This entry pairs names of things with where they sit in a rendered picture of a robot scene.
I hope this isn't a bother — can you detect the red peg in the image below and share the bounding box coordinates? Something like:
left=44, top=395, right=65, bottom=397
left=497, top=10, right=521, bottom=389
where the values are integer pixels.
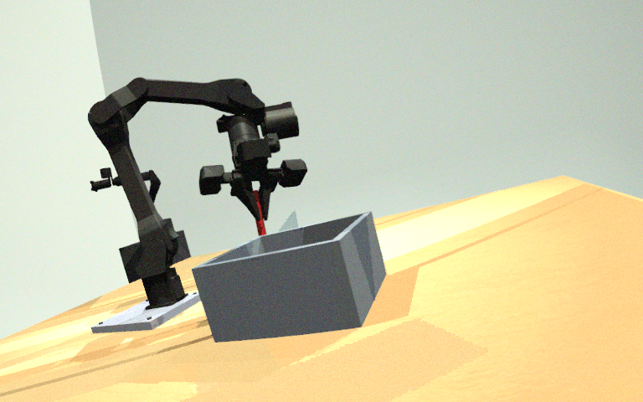
left=254, top=190, right=267, bottom=236

